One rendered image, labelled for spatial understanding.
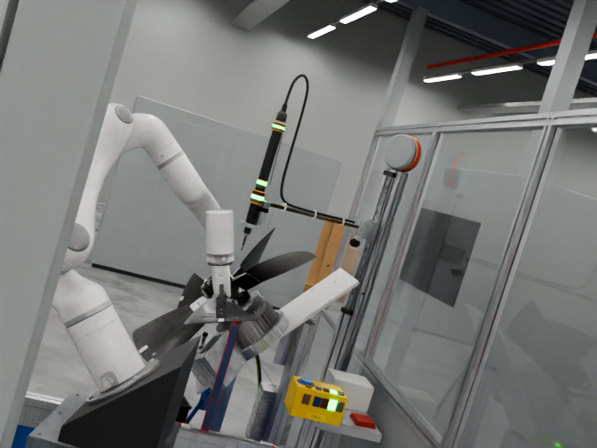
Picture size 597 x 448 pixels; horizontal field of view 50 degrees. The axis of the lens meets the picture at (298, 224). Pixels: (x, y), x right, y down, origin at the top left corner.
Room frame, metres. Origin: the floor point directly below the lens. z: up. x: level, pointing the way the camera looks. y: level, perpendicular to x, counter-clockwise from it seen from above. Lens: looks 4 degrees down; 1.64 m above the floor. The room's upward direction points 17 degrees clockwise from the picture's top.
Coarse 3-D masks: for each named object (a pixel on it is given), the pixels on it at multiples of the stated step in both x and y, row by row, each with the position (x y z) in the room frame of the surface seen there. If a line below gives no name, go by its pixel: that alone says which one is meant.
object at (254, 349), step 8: (280, 312) 2.33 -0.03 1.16; (280, 320) 2.26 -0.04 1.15; (288, 320) 2.32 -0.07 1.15; (272, 328) 2.22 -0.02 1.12; (280, 328) 2.24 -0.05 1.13; (264, 336) 2.20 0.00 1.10; (272, 336) 2.21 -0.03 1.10; (280, 336) 2.23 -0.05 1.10; (256, 344) 2.18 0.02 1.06; (264, 344) 2.19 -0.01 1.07; (248, 352) 2.18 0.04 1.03; (256, 352) 2.19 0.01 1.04
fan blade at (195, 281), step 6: (192, 276) 2.57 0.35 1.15; (198, 276) 2.50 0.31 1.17; (192, 282) 2.53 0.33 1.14; (198, 282) 2.47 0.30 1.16; (186, 288) 2.56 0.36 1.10; (192, 288) 2.49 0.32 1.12; (198, 288) 2.44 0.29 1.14; (186, 294) 2.52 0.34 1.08; (192, 294) 2.47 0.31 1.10; (198, 294) 2.42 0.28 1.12; (180, 300) 2.54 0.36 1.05; (186, 300) 2.50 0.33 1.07; (192, 300) 2.45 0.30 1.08; (180, 306) 2.52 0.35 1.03
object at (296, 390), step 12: (300, 384) 1.86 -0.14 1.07; (324, 384) 1.94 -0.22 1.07; (288, 396) 1.90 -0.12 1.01; (300, 396) 1.84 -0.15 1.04; (312, 396) 1.85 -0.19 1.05; (324, 396) 1.86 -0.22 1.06; (336, 396) 1.86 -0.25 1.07; (288, 408) 1.86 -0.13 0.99; (300, 408) 1.84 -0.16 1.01; (312, 408) 1.85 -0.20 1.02; (324, 420) 1.86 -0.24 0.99; (336, 420) 1.87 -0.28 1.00
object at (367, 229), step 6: (360, 222) 2.61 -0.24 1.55; (366, 222) 2.59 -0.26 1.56; (372, 222) 2.62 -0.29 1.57; (378, 222) 2.67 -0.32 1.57; (354, 228) 2.62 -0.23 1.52; (360, 228) 2.60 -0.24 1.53; (366, 228) 2.60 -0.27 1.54; (372, 228) 2.63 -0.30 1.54; (354, 234) 2.61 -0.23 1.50; (360, 234) 2.60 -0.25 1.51; (366, 234) 2.61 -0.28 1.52; (372, 234) 2.64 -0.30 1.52; (372, 240) 2.67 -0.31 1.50
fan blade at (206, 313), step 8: (208, 304) 2.09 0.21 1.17; (216, 304) 2.09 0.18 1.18; (232, 304) 2.14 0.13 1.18; (200, 312) 2.02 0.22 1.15; (208, 312) 2.01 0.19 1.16; (232, 312) 2.04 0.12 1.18; (240, 312) 2.06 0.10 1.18; (192, 320) 1.96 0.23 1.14; (200, 320) 1.95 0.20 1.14; (208, 320) 1.95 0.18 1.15; (216, 320) 1.95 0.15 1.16; (224, 320) 1.94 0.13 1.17; (232, 320) 1.95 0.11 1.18; (240, 320) 1.95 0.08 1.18; (248, 320) 1.95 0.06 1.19
